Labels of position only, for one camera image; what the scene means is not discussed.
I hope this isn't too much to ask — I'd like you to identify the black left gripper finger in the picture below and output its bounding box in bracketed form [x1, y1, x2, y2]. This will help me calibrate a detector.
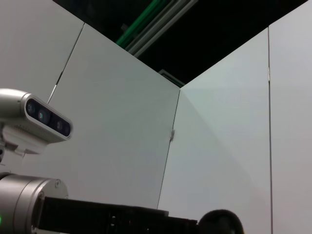
[168, 215, 198, 234]

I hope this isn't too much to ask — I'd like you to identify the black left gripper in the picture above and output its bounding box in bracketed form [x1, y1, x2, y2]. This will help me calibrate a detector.
[36, 196, 169, 234]

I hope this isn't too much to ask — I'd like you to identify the green ceiling pipe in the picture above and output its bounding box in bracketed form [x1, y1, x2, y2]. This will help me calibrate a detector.
[116, 0, 171, 46]

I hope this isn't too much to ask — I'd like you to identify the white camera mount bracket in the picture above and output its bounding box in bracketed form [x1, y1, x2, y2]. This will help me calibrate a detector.
[0, 123, 47, 156]

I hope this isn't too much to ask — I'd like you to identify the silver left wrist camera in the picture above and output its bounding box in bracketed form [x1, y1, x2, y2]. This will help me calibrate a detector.
[0, 89, 74, 142]

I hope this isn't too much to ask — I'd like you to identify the grey ceiling duct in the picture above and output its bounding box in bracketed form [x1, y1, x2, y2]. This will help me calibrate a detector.
[158, 69, 186, 88]

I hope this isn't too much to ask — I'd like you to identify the grey ceiling rail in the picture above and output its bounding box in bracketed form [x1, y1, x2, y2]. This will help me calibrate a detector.
[126, 0, 198, 58]

